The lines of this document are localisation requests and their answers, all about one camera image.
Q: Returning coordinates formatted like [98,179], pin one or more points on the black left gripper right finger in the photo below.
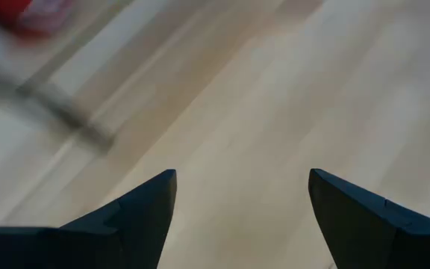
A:
[379,239]

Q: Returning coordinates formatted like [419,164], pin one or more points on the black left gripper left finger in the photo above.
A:
[106,243]

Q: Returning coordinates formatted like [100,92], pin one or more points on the red Coca-Cola can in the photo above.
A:
[9,15]

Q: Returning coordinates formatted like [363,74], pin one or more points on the wooden shelf with black frame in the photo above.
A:
[69,116]

